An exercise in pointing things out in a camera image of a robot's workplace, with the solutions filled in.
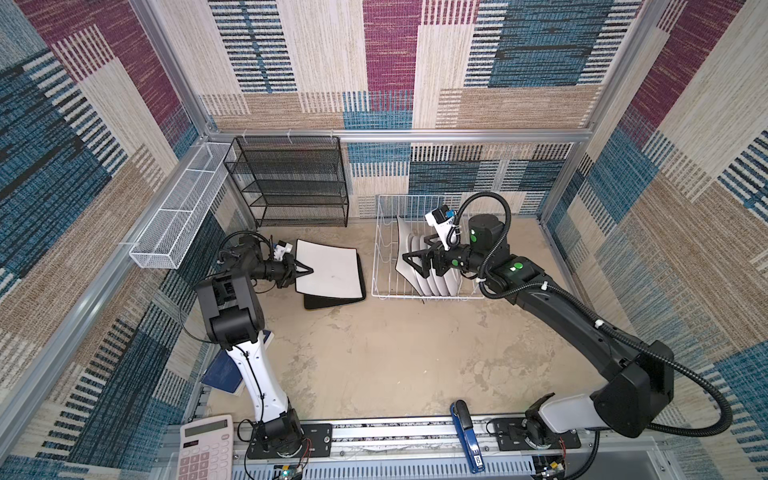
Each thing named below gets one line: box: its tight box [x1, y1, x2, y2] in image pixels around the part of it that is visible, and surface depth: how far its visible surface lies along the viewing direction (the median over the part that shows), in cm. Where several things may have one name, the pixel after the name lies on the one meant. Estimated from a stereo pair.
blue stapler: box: [450, 400, 486, 474], surface depth 73 cm
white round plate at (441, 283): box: [432, 268, 451, 296], surface depth 89 cm
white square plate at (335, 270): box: [295, 239, 363, 298], surface depth 103 cm
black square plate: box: [304, 249, 367, 309], surface depth 98 cm
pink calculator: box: [177, 415, 233, 480], surface depth 73 cm
